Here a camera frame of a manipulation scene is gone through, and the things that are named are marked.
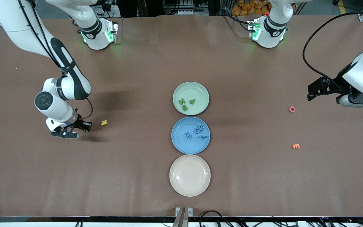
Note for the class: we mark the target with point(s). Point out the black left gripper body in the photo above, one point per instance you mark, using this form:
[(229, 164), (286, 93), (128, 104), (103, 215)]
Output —
[(339, 83)]

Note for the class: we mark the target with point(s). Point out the orange foam letter E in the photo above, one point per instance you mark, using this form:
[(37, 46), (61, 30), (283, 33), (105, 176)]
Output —
[(296, 146)]

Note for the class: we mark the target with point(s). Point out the green foam letter B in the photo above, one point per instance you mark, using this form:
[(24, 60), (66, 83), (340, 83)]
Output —
[(184, 107)]

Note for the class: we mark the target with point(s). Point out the green foam letter N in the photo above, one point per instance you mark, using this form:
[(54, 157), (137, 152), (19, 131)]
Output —
[(181, 101)]

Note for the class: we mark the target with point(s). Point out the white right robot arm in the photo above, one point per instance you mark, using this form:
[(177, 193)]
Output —
[(71, 82)]

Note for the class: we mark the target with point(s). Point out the green foam letter P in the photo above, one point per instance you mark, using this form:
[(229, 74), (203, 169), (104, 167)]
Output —
[(193, 101)]

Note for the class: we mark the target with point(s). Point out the light green plate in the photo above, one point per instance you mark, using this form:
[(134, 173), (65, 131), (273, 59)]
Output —
[(197, 91)]

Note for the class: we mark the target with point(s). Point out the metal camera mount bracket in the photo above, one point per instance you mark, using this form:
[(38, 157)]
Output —
[(181, 217)]

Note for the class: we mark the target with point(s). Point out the arm base connector panel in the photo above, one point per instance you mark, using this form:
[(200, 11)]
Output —
[(111, 31), (254, 30)]

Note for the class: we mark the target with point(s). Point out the yellow foam letter k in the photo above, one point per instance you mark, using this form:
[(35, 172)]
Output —
[(104, 122)]

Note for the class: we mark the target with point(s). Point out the thin dark blue foam letter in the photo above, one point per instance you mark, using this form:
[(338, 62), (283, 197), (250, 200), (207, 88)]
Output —
[(202, 137)]

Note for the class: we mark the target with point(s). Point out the blue plate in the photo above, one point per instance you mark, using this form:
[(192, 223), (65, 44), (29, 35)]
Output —
[(184, 145)]

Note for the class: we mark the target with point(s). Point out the blue foam capital G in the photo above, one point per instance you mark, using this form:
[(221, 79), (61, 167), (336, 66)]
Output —
[(195, 130)]

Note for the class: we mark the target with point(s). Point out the blue foam lowercase g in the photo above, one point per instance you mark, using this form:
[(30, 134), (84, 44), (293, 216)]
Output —
[(202, 127)]

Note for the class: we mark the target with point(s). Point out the pink foam letter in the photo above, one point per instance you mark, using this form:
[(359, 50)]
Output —
[(290, 109)]

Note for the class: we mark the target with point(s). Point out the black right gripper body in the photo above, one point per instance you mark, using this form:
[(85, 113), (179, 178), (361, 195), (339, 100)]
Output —
[(80, 122)]

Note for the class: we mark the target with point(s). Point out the pile of orange fruits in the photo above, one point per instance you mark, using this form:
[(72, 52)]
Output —
[(247, 8)]

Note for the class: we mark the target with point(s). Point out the brown table mat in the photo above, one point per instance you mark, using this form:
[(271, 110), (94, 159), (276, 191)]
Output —
[(74, 176)]

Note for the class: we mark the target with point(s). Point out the blue foam letter E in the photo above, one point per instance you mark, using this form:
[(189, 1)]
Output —
[(187, 135)]

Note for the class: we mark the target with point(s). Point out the beige plate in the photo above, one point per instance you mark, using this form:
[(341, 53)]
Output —
[(190, 175)]

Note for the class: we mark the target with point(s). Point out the white power strip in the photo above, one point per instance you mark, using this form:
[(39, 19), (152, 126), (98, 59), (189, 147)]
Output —
[(109, 6), (191, 12)]

